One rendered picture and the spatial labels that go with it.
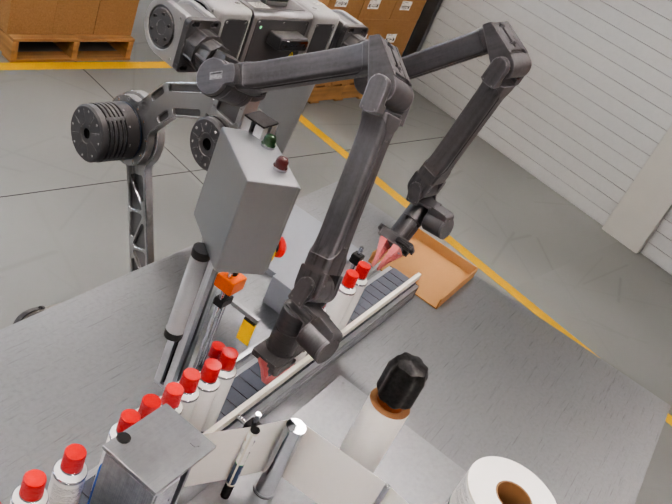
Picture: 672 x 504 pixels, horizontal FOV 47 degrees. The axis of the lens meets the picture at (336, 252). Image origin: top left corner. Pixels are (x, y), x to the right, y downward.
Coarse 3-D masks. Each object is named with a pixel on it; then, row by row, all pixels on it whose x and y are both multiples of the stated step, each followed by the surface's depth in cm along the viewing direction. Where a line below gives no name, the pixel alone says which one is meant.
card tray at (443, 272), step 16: (416, 240) 264; (432, 240) 262; (384, 256) 248; (416, 256) 255; (432, 256) 259; (448, 256) 261; (416, 272) 247; (432, 272) 251; (448, 272) 255; (464, 272) 258; (432, 288) 243; (448, 288) 246; (432, 304) 236
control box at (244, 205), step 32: (224, 128) 134; (224, 160) 132; (256, 160) 129; (224, 192) 131; (256, 192) 125; (288, 192) 127; (224, 224) 130; (256, 224) 129; (224, 256) 131; (256, 256) 133
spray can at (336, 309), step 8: (352, 272) 186; (344, 280) 186; (352, 280) 185; (344, 288) 186; (352, 288) 187; (336, 296) 187; (344, 296) 186; (352, 296) 188; (328, 304) 190; (336, 304) 188; (344, 304) 188; (328, 312) 190; (336, 312) 189; (344, 312) 190; (336, 320) 191
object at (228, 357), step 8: (224, 352) 147; (232, 352) 148; (224, 360) 147; (232, 360) 147; (224, 368) 148; (232, 368) 149; (224, 376) 148; (232, 376) 149; (224, 384) 149; (224, 392) 151; (216, 400) 152; (224, 400) 154; (216, 408) 153; (208, 416) 154; (216, 416) 155; (208, 424) 156
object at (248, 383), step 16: (400, 272) 234; (368, 288) 221; (384, 288) 224; (368, 304) 215; (352, 320) 206; (256, 368) 178; (304, 368) 184; (240, 384) 172; (256, 384) 174; (240, 400) 168; (224, 416) 163; (80, 496) 136
